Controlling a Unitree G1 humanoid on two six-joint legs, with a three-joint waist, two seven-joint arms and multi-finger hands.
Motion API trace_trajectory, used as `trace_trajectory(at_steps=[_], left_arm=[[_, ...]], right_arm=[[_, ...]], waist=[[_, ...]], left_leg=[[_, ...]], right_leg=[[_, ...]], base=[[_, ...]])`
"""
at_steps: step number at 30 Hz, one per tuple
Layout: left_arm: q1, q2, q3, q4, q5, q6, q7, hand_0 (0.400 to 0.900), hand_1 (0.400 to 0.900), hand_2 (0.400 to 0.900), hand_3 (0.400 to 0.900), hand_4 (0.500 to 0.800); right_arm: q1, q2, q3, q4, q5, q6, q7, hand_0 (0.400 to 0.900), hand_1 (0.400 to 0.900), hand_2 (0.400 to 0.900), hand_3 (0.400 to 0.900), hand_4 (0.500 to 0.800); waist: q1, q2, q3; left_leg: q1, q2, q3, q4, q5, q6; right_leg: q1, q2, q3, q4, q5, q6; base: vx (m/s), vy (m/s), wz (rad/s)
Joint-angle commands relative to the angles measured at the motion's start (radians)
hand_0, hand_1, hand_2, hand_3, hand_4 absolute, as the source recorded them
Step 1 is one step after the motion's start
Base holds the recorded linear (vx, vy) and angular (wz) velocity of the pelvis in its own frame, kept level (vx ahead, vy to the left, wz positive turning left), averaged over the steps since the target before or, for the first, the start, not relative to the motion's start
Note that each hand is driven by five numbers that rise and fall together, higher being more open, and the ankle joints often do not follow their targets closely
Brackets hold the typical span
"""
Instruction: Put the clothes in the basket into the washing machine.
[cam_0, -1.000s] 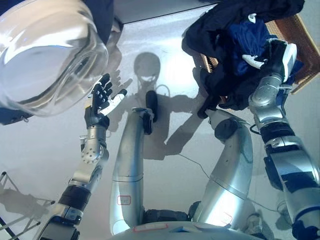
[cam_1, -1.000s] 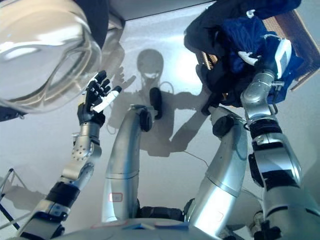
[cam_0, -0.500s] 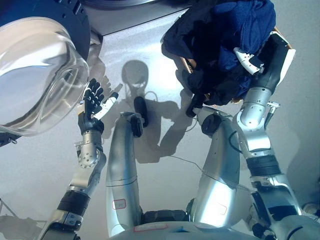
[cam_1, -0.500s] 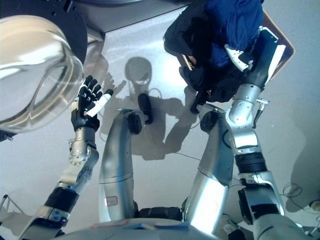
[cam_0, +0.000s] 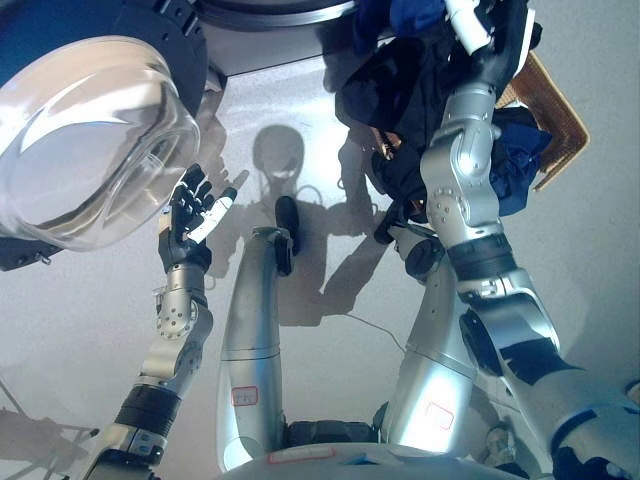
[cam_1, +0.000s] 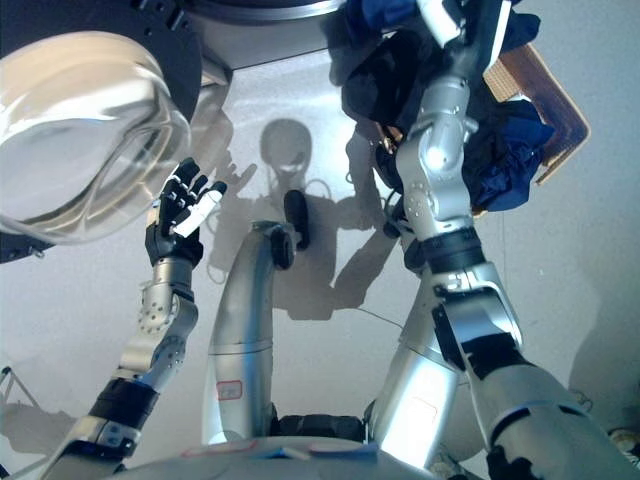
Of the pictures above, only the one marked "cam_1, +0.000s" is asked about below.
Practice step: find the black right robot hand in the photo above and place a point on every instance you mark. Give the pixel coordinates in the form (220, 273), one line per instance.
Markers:
(440, 22)

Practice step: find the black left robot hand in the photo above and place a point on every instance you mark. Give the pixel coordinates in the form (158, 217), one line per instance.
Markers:
(175, 220)

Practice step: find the navy blue garment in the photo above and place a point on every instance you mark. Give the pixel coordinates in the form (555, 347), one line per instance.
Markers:
(380, 15)

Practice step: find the black garment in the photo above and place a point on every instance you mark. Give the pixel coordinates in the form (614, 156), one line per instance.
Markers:
(385, 85)

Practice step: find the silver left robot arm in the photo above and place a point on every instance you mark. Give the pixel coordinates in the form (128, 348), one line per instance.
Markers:
(165, 310)

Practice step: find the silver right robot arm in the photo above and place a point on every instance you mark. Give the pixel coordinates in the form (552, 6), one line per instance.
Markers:
(440, 150)

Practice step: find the wooden laundry basket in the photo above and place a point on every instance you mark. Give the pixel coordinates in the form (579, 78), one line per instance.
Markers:
(545, 85)

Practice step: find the dark grey washing machine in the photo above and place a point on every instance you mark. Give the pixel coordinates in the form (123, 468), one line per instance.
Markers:
(270, 35)

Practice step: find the black left robot foot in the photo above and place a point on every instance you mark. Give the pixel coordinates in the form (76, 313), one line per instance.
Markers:
(297, 217)

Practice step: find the round glass washer door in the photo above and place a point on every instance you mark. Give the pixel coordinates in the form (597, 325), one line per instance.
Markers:
(85, 125)

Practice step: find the royal blue garment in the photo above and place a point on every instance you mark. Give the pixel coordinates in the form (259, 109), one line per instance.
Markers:
(510, 160)

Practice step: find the grey robot torso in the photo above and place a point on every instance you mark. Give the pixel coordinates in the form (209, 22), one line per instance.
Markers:
(280, 462)

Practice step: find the silver right robot leg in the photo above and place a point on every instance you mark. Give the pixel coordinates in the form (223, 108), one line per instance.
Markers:
(420, 395)

